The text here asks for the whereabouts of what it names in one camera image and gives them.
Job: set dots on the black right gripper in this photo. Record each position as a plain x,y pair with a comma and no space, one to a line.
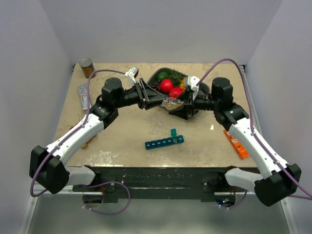
189,102

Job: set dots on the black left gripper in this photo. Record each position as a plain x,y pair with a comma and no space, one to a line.
148,98

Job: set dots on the clear pill bottle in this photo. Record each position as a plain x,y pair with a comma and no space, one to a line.
171,103

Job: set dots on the teal weekly pill organizer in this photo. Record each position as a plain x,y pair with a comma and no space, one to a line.
174,139

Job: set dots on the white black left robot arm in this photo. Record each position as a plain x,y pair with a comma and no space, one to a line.
48,165

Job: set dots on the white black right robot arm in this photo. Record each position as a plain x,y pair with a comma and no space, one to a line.
277,179

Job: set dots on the dark red grape bunch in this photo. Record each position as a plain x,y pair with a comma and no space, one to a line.
156,87

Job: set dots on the grey plastic fruit tray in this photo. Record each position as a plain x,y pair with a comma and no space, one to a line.
153,79

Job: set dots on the red pomegranate left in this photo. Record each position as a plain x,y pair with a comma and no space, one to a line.
166,85

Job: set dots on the red pomegranate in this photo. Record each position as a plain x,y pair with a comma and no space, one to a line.
166,85
175,92

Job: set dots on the red pomegranate right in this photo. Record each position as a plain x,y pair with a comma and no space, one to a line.
175,92

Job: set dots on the green lime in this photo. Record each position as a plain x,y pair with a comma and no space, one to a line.
162,76

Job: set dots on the orange pineapple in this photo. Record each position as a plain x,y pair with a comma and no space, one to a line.
177,79

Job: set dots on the orange cardboard box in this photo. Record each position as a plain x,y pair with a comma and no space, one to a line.
238,147

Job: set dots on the silver toothpaste box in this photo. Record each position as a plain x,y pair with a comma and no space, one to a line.
82,90

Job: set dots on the tin food can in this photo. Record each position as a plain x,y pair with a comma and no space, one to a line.
87,66

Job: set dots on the red cherry cluster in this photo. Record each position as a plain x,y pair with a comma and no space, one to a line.
90,140

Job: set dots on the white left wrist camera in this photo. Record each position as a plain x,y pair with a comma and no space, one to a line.
131,75

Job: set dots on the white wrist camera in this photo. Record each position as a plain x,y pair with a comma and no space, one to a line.
131,75
192,83

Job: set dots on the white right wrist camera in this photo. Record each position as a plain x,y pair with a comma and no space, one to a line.
192,83

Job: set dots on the black table front rail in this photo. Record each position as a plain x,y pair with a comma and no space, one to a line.
199,183

